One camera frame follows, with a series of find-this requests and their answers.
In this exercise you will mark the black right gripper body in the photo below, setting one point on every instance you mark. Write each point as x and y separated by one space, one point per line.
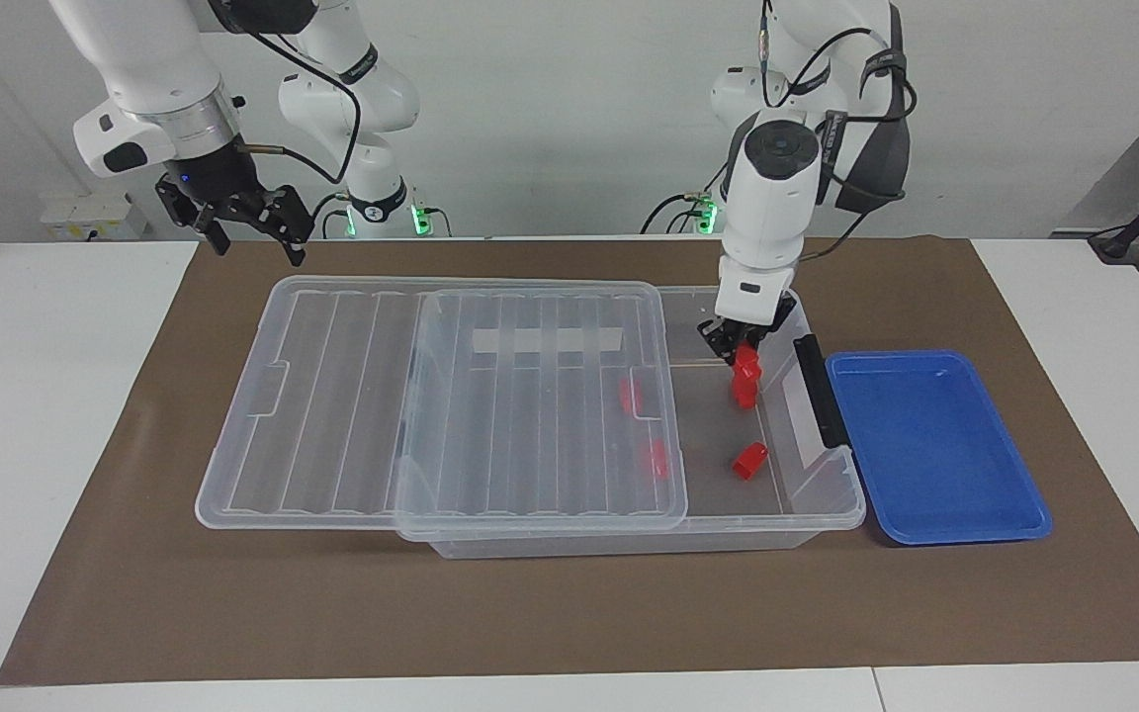
223 188

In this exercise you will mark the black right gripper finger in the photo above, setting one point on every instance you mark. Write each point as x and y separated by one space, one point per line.
217 237
295 249

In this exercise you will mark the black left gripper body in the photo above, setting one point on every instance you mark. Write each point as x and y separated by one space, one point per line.
747 331

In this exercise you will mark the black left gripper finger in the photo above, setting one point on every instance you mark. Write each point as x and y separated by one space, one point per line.
726 351
760 337

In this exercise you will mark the red block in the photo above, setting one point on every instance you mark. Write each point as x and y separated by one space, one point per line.
631 396
656 461
744 396
748 363
749 462

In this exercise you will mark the clear ribbed box lid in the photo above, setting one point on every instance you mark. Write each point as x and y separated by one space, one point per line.
332 415

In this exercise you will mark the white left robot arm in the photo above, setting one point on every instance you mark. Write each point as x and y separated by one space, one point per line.
772 198

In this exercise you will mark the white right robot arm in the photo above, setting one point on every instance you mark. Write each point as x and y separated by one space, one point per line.
144 59

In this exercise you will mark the clear plastic storage box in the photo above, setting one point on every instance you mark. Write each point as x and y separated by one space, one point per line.
718 435

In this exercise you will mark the blue plastic tray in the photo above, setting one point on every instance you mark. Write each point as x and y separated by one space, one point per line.
935 445

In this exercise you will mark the white power strip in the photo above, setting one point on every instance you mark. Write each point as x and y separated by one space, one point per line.
85 222

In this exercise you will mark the white label strip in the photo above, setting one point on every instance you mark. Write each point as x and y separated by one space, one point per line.
550 341

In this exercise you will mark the brown table mat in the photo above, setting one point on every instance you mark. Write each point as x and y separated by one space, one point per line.
569 613

